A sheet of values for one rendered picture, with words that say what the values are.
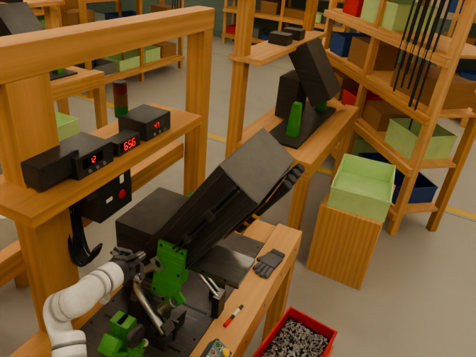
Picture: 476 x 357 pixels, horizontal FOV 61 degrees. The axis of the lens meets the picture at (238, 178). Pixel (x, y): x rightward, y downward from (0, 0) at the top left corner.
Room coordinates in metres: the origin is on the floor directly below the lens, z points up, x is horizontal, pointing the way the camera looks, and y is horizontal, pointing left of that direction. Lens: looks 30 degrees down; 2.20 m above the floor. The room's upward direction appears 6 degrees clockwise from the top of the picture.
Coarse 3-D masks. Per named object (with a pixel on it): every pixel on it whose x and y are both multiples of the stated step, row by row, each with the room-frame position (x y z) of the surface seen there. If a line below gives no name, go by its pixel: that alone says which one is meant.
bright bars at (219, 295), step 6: (204, 282) 1.16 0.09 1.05; (210, 282) 1.17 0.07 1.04; (210, 288) 1.15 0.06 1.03; (216, 288) 1.16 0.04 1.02; (216, 294) 1.14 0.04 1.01; (222, 294) 1.15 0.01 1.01; (216, 300) 1.12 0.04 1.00; (222, 300) 1.15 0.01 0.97; (216, 306) 1.12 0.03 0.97; (222, 306) 1.16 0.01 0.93; (216, 312) 1.12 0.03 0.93; (216, 318) 1.12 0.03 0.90
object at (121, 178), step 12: (120, 180) 1.18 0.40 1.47; (96, 192) 1.08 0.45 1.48; (108, 192) 1.12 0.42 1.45; (120, 192) 1.17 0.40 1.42; (84, 204) 1.10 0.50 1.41; (96, 204) 1.08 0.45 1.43; (108, 204) 1.12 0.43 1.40; (120, 204) 1.17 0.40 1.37; (84, 216) 1.10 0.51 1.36; (96, 216) 1.08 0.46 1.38; (108, 216) 1.11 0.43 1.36
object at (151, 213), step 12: (156, 192) 1.48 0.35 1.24; (168, 192) 1.49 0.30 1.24; (144, 204) 1.38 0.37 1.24; (156, 204) 1.38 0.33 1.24; (168, 204) 1.39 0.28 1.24; (180, 204) 1.40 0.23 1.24; (120, 216) 1.28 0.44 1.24; (132, 216) 1.29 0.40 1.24; (144, 216) 1.29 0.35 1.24; (156, 216) 1.30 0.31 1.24; (168, 216) 1.31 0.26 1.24; (120, 228) 1.24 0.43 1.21; (132, 228) 1.22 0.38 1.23; (144, 228) 1.22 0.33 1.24; (156, 228) 1.22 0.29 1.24; (120, 240) 1.24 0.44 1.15; (132, 240) 1.21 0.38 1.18; (144, 240) 1.20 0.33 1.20; (132, 252) 1.22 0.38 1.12; (144, 252) 1.19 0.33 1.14; (144, 264) 1.19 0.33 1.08
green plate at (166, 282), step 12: (168, 252) 1.09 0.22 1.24; (180, 252) 1.08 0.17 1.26; (168, 264) 1.08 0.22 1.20; (180, 264) 1.07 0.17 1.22; (156, 276) 1.08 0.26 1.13; (168, 276) 1.07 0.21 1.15; (180, 276) 1.05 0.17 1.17; (156, 288) 1.07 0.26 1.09; (168, 288) 1.05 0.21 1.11; (180, 288) 1.05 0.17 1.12
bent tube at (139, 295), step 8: (152, 264) 1.06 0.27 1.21; (160, 264) 1.08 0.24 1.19; (144, 272) 1.07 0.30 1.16; (136, 288) 1.06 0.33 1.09; (136, 296) 1.05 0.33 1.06; (144, 296) 1.05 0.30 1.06; (144, 304) 1.03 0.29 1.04; (152, 312) 1.02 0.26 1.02; (152, 320) 1.00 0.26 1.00; (160, 320) 1.01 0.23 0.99; (160, 328) 0.98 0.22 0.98
